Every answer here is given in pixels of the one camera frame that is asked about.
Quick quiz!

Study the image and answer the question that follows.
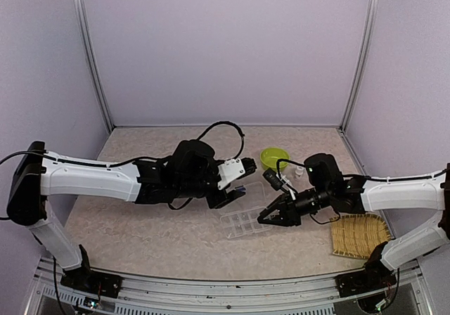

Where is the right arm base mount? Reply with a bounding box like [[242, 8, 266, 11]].
[[335, 261, 397, 297]]

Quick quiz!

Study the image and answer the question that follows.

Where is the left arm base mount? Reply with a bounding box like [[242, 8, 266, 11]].
[[60, 245, 123, 299]]

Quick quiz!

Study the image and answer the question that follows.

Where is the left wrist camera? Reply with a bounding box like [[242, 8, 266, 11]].
[[217, 157, 257, 191]]

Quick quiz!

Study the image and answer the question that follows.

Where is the aluminium frame post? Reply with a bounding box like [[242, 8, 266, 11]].
[[340, 0, 379, 134], [73, 0, 115, 134]]

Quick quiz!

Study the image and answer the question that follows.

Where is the left aluminium frame post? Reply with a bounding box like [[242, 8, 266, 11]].
[[73, 0, 115, 134]]

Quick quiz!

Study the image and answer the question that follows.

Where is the small white pill bottle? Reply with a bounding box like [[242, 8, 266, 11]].
[[294, 166, 304, 181]]

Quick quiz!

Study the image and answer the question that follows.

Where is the woven bamboo tray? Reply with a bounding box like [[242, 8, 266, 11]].
[[330, 214, 392, 259]]

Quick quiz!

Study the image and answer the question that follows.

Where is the clear plastic pill organizer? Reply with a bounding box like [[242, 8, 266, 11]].
[[219, 181, 272, 240]]

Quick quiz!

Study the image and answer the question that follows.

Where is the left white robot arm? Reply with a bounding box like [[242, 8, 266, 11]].
[[6, 139, 256, 290]]

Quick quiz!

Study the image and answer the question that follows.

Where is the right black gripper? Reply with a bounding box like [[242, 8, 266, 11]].
[[257, 184, 332, 228]]

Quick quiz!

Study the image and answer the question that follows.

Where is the green plastic bowl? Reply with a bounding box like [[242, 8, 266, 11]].
[[259, 147, 290, 171]]

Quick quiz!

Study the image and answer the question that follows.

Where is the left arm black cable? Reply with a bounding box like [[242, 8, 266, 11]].
[[196, 120, 246, 160]]

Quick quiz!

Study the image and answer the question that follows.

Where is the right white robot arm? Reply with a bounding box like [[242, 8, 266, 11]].
[[257, 153, 449, 290]]

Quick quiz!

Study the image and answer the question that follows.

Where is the aluminium front rail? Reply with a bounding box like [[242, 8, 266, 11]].
[[19, 257, 437, 314]]

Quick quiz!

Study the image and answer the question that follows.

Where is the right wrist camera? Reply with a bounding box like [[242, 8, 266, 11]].
[[263, 168, 296, 200]]

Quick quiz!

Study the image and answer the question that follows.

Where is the right aluminium frame post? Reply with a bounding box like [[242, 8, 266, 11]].
[[340, 0, 379, 134]]

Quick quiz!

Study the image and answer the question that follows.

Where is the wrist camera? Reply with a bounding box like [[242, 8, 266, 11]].
[[263, 168, 296, 200], [217, 157, 257, 191]]

